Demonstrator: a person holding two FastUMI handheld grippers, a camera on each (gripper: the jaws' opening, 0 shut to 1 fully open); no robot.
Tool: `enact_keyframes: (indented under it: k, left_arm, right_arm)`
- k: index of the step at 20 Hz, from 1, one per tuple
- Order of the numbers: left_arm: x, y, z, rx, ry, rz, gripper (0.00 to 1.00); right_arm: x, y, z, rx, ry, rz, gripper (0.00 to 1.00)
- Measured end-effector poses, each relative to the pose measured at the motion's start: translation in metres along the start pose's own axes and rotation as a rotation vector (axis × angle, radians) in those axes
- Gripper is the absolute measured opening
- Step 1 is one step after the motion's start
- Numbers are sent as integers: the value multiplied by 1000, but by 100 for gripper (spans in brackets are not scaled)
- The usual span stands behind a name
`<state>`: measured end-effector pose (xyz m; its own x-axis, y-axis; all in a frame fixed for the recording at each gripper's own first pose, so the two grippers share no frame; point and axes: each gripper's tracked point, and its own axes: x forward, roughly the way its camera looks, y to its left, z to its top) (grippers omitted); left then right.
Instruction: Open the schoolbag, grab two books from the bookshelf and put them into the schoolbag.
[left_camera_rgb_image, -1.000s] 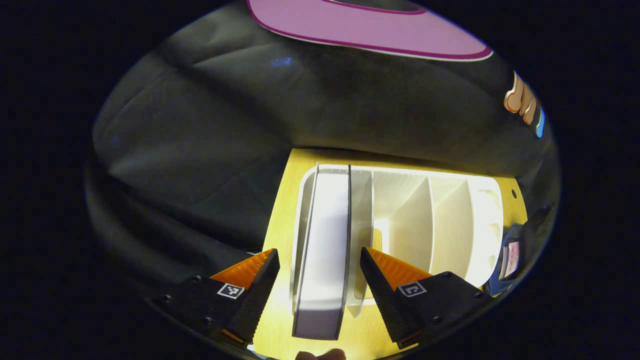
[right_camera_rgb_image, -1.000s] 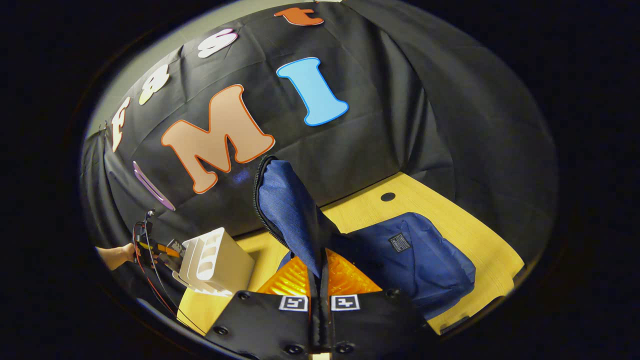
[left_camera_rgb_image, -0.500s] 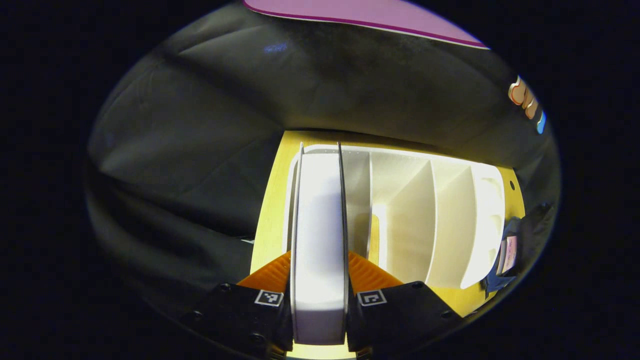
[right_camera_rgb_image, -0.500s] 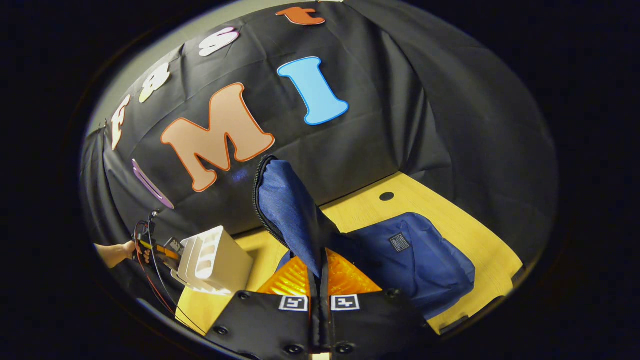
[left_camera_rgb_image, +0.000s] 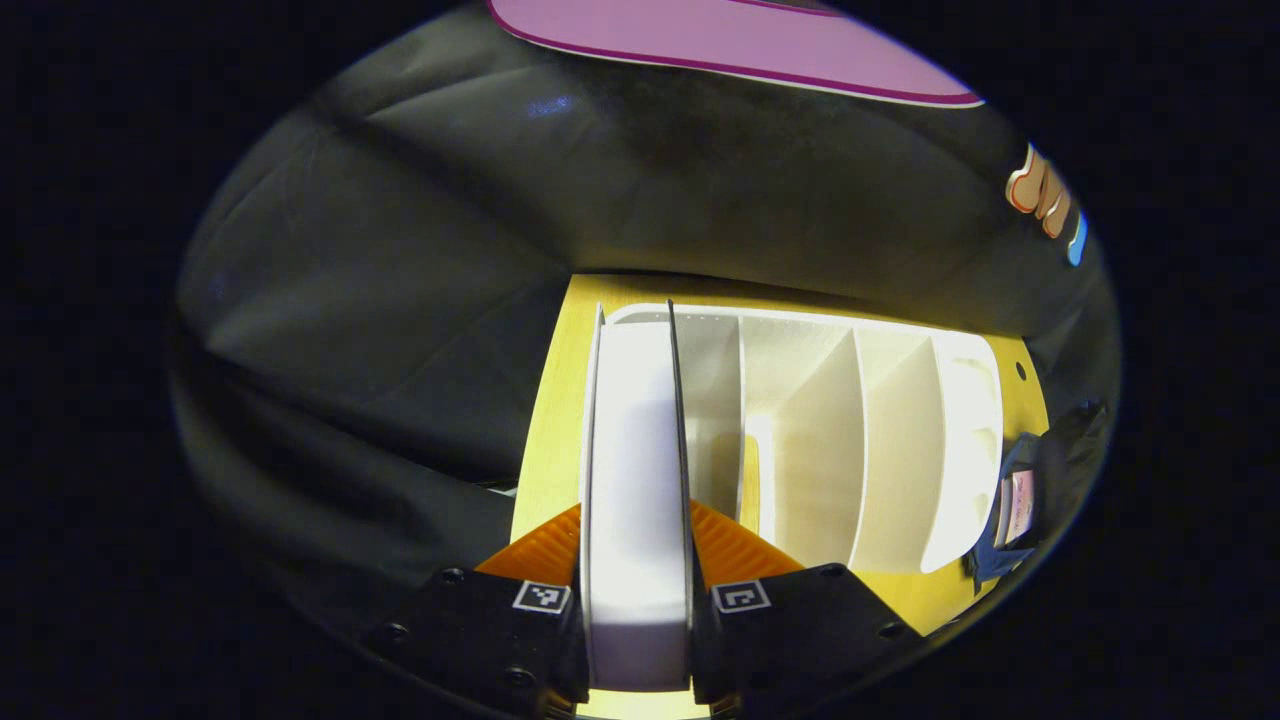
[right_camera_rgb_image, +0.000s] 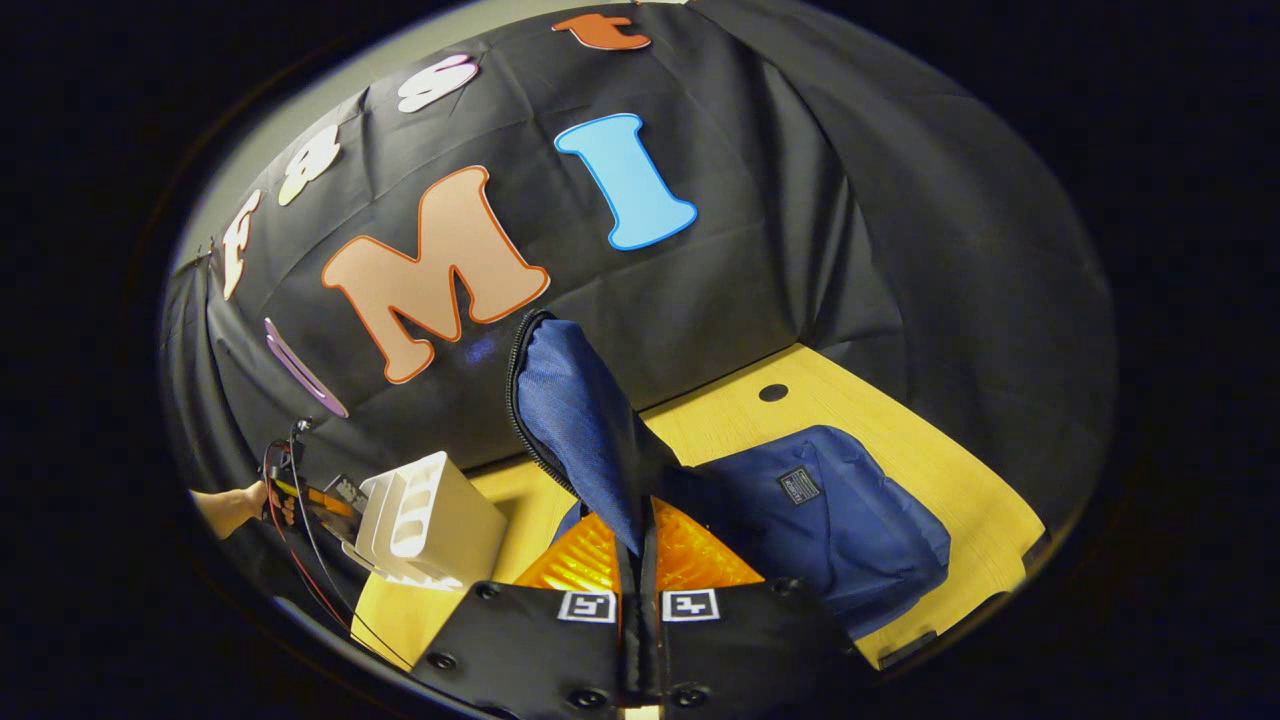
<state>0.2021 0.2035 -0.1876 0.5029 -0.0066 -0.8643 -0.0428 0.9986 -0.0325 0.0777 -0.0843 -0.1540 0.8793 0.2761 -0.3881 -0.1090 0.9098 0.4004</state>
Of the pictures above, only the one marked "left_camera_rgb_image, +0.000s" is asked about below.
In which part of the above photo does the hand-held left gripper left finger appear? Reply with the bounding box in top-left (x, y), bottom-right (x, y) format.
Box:
top-left (362, 503), bottom-right (589, 716)

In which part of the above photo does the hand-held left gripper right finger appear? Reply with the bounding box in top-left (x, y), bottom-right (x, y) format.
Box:
top-left (690, 500), bottom-right (926, 719)

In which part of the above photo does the pink book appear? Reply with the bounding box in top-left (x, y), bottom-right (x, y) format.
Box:
top-left (1000, 470), bottom-right (1037, 546)

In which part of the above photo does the grey book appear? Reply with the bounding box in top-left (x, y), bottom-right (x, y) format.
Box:
top-left (580, 300), bottom-right (694, 693)

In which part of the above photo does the white bookshelf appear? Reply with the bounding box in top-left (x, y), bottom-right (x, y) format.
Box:
top-left (600, 303), bottom-right (1004, 576)

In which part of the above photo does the blue schoolbag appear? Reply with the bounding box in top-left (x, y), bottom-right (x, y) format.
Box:
top-left (965, 400), bottom-right (1111, 591)

